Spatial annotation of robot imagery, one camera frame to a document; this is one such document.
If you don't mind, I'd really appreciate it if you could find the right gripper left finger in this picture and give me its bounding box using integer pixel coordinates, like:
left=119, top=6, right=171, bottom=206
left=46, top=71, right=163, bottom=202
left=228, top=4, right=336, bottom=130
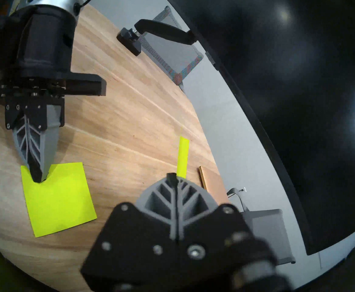
left=81, top=174, right=178, bottom=292

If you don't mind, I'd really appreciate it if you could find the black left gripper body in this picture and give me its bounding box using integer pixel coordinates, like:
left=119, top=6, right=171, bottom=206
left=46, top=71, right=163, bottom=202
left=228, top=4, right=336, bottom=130
left=0, top=5, right=106, bottom=105

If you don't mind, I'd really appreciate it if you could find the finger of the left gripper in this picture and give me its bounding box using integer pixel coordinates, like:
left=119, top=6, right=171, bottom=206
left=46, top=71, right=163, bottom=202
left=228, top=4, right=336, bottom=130
left=5, top=103, right=41, bottom=182
left=26, top=103, right=65, bottom=183

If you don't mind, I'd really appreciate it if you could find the black curved computer monitor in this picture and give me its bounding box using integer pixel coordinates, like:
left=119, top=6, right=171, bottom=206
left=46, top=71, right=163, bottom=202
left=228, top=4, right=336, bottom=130
left=165, top=0, right=355, bottom=255

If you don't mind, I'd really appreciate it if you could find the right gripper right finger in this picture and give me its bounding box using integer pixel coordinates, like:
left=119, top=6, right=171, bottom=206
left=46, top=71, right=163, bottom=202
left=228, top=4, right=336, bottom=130
left=176, top=174, right=254, bottom=292

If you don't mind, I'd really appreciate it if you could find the grey mesh office chair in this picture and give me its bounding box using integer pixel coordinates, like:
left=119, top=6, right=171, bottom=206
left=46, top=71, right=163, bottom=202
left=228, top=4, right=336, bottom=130
left=142, top=5, right=204, bottom=85
left=226, top=188, right=296, bottom=266

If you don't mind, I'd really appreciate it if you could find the yellow sticky note pad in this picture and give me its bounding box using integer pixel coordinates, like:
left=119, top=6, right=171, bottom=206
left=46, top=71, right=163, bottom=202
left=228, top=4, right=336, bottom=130
left=21, top=162, right=97, bottom=238

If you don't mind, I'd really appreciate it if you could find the single yellow sticky note sheet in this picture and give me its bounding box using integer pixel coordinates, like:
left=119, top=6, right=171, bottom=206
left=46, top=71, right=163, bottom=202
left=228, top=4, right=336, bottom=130
left=177, top=136, right=190, bottom=179

